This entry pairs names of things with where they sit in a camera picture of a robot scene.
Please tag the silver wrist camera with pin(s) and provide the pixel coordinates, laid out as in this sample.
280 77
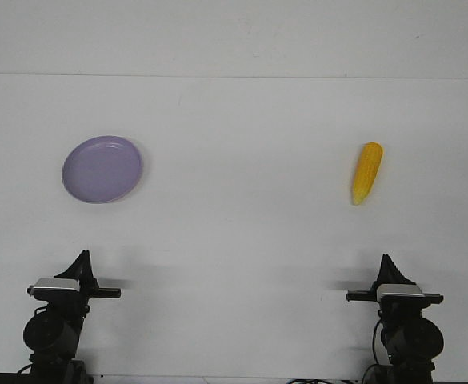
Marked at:
48 289
398 291

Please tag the yellow corn cob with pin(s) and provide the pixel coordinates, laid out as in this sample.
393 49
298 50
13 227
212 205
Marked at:
366 171

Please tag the purple round plate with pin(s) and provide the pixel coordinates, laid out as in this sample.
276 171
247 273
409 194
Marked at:
102 169

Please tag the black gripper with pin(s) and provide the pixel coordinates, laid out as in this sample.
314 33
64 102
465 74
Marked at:
390 274
88 286

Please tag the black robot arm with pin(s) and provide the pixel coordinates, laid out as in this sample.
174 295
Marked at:
411 341
54 331

